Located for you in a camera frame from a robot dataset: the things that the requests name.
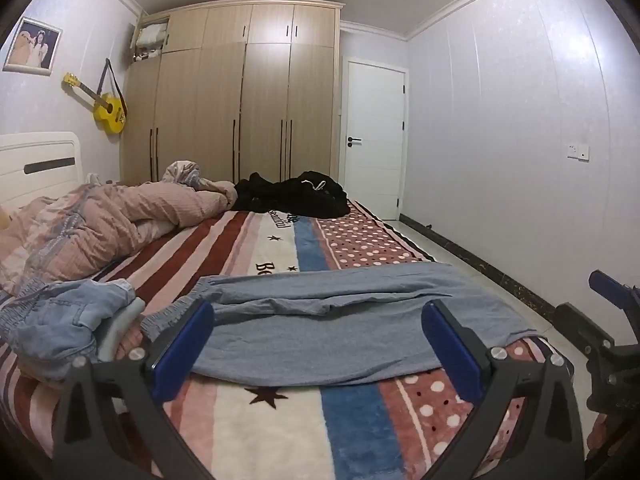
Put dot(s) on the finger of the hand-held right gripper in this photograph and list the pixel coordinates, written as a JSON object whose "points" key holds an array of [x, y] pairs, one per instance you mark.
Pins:
{"points": [[582, 325], [612, 290]]}

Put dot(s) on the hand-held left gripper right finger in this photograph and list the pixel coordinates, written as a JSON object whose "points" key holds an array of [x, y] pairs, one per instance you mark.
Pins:
{"points": [[452, 350]]}

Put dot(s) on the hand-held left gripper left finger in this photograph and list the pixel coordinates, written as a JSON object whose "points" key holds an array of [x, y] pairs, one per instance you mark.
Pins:
{"points": [[182, 350]]}

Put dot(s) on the grey-blue pants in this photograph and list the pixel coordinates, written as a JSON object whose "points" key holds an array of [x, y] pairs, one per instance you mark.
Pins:
{"points": [[340, 330]]}

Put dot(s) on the striped dotted blanket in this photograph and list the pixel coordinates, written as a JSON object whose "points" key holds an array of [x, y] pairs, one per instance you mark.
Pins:
{"points": [[280, 420]]}

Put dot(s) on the light blue denim jeans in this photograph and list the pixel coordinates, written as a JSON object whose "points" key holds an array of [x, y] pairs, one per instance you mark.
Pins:
{"points": [[60, 320]]}

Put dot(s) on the pink quilt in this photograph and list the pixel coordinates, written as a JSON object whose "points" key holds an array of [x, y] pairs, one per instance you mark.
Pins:
{"points": [[110, 215]]}

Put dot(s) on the black clothes pile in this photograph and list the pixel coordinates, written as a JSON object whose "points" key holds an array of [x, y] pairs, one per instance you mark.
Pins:
{"points": [[295, 195]]}

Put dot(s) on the white door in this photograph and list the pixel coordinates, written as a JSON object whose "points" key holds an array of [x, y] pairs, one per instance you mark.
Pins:
{"points": [[372, 140]]}

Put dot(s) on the white bed headboard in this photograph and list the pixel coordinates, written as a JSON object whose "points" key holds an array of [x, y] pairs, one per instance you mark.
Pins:
{"points": [[37, 165]]}

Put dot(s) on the yellow guitar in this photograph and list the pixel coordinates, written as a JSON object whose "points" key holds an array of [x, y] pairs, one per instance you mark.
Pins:
{"points": [[107, 107]]}

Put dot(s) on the wooden wardrobe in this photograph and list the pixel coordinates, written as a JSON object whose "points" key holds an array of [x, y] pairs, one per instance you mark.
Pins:
{"points": [[235, 95]]}

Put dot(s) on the folded bedding on wardrobe shelf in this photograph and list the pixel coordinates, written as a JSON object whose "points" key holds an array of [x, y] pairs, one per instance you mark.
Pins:
{"points": [[149, 39]]}

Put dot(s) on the framed wall photo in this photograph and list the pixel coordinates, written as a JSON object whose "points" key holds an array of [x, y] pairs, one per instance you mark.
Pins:
{"points": [[33, 46]]}

